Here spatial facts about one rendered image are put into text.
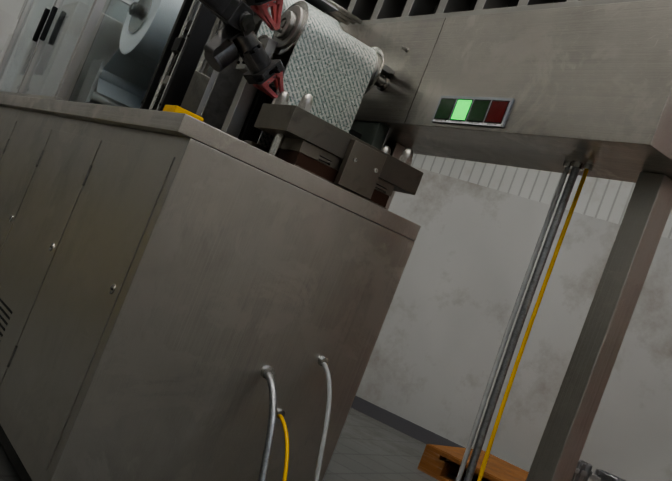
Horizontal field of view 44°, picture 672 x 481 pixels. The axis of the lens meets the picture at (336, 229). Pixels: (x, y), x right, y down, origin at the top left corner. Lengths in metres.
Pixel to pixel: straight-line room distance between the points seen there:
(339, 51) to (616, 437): 3.23
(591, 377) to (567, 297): 3.27
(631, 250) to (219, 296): 0.84
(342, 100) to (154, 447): 0.97
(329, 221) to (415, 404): 3.44
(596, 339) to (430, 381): 3.50
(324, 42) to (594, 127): 0.75
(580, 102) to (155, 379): 1.03
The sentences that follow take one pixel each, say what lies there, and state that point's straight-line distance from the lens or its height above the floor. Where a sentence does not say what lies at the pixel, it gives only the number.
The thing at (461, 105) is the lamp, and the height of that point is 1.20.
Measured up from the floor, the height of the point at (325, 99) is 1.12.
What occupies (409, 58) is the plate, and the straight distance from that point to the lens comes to 2.28.
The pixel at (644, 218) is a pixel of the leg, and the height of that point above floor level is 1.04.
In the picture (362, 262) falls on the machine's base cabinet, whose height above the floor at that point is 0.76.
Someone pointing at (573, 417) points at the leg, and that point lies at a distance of 1.74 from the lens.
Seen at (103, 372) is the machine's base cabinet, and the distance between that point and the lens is 1.73.
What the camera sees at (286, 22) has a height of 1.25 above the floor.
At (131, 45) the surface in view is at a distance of 3.02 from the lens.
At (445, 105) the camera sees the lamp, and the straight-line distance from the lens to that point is 2.06.
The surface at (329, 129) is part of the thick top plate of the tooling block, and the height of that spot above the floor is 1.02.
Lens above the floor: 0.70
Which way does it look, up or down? 3 degrees up
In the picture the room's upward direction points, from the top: 21 degrees clockwise
